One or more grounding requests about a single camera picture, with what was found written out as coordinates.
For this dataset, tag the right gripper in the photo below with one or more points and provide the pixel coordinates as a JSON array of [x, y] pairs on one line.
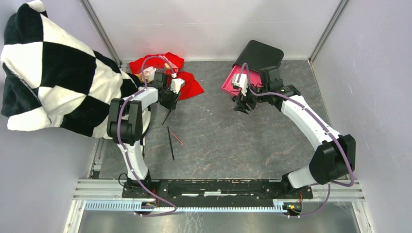
[[241, 104]]

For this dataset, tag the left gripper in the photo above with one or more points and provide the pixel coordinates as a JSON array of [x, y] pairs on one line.
[[172, 105]]

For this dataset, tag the rose pencil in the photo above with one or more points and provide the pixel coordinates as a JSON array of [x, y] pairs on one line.
[[176, 137]]

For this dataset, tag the black pink drawer organizer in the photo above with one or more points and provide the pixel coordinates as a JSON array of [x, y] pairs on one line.
[[258, 56]]

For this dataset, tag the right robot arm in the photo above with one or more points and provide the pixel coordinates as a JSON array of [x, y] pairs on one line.
[[334, 154]]

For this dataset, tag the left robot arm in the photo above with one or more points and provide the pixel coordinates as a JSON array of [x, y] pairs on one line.
[[128, 123]]

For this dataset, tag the red cloth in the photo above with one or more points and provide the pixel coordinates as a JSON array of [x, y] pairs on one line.
[[169, 63]]

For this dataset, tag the black thin brush stick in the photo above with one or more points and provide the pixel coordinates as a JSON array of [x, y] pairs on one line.
[[170, 142]]

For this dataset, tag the small plush doll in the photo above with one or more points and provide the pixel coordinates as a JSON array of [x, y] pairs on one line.
[[148, 73]]

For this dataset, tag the black white checkered blanket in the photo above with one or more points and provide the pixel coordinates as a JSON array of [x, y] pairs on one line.
[[54, 80]]

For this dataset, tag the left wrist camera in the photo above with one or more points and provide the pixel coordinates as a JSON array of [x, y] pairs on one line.
[[176, 83]]

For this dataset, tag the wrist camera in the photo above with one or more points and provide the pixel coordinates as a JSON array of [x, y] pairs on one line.
[[240, 81], [176, 83]]

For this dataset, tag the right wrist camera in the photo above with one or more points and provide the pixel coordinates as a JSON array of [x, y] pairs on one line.
[[240, 81]]

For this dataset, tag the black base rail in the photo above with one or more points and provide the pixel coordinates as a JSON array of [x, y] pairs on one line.
[[179, 194]]

